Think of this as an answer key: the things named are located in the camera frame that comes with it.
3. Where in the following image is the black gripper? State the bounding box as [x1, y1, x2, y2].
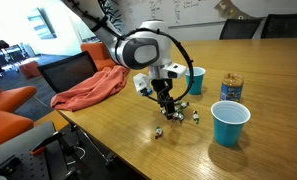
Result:
[150, 77, 177, 121]

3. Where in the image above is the brown cardboard piece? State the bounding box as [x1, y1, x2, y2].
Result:
[214, 0, 256, 21]

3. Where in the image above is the blue plastic cup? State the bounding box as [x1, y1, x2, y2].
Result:
[210, 100, 252, 148]
[184, 66, 207, 96]

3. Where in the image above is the peanut butter jar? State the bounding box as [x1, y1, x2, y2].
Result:
[219, 72, 245, 103]

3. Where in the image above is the salmon pink cloth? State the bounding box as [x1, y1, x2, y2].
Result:
[50, 64, 131, 112]

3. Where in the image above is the orange sofa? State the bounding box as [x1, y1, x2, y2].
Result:
[80, 41, 118, 72]

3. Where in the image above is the whiteboard with writing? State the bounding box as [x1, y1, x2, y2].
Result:
[119, 0, 297, 28]

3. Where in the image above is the black mesh chair back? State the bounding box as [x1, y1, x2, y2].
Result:
[37, 50, 99, 95]

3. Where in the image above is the black office chair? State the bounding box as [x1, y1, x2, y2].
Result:
[260, 12, 297, 40]
[219, 17, 266, 41]

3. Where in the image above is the orange ottoman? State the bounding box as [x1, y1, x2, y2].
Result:
[19, 60, 43, 80]

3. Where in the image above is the grey perforated board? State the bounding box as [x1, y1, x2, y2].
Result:
[0, 120, 57, 180]

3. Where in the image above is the orange armchair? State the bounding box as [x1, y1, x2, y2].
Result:
[0, 77, 38, 152]

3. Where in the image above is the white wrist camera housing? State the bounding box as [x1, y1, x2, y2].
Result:
[132, 72, 153, 97]

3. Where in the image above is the white flange mount block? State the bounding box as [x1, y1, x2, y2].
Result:
[160, 62, 188, 80]

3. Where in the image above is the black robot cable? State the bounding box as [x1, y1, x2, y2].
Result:
[65, 0, 195, 105]

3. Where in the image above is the black clamp orange handle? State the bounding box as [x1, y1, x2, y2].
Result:
[29, 130, 73, 158]

